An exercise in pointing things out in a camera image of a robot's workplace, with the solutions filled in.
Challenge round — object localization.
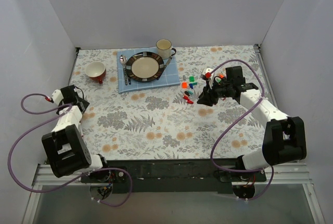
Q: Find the red bowl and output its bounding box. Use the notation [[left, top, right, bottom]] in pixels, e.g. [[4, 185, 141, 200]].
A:
[[85, 61, 106, 84]]

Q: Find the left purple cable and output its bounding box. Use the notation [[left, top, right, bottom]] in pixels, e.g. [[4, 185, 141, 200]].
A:
[[7, 93, 133, 207]]

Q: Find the cream enamel mug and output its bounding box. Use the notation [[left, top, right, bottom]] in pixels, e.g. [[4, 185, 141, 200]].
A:
[[156, 39, 176, 60]]

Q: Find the purple cable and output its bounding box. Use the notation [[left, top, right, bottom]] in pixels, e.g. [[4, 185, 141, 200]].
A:
[[210, 59, 274, 202], [7, 93, 133, 207]]

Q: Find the blue checkered cloth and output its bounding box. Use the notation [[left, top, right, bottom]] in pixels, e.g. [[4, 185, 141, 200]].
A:
[[117, 47, 181, 94]]

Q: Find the aluminium frame rail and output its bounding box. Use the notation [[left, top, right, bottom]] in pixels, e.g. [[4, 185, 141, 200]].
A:
[[23, 163, 325, 223]]

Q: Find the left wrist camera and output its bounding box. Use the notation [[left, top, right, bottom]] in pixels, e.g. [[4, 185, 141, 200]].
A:
[[45, 90, 63, 106]]

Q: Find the red white pen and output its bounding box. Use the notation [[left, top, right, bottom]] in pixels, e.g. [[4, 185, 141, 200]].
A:
[[79, 127, 84, 137]]

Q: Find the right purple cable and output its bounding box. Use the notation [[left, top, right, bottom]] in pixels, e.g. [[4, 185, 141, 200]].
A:
[[210, 59, 274, 202]]

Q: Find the metal knife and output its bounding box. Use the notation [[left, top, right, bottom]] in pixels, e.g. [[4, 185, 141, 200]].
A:
[[165, 56, 172, 66]]

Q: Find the metal spoon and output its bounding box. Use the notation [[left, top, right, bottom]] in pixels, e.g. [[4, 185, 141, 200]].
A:
[[120, 55, 131, 85]]

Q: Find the floral tablecloth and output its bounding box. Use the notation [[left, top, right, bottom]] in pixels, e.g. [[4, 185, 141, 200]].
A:
[[71, 46, 265, 160]]

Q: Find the dark rimmed plate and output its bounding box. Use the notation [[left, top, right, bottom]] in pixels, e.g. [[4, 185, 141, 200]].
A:
[[126, 52, 165, 82]]

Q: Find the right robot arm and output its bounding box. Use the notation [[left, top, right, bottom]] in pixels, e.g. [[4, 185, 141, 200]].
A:
[[197, 66, 307, 181]]

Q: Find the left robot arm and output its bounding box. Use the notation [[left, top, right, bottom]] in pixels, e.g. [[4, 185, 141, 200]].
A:
[[42, 85, 111, 182]]

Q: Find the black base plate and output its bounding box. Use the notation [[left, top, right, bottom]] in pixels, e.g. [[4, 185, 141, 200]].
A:
[[81, 159, 266, 194]]

